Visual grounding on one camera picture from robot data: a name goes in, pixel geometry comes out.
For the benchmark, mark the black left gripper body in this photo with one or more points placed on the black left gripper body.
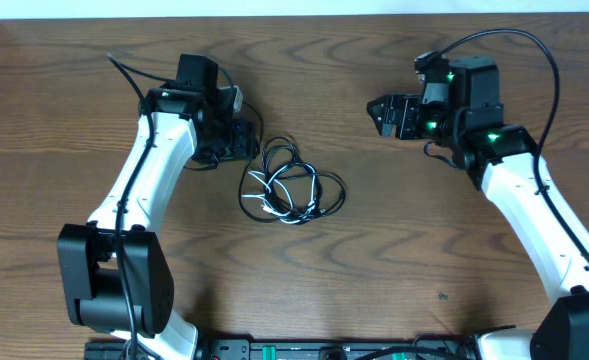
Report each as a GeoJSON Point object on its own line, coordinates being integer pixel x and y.
{"type": "Point", "coordinates": [244, 141]}

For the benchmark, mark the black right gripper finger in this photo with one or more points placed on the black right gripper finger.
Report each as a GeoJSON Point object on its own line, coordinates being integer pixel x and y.
{"type": "Point", "coordinates": [383, 107]}
{"type": "Point", "coordinates": [386, 126]}

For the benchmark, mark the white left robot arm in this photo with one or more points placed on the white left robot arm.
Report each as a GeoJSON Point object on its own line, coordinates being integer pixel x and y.
{"type": "Point", "coordinates": [115, 276]}

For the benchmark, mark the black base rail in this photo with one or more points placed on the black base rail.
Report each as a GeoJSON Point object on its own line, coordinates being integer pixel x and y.
{"type": "Point", "coordinates": [424, 347]}

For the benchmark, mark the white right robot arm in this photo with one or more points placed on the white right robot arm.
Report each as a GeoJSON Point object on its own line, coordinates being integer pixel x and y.
{"type": "Point", "coordinates": [460, 109]}

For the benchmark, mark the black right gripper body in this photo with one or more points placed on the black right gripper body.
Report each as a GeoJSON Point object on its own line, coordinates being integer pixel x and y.
{"type": "Point", "coordinates": [427, 122]}

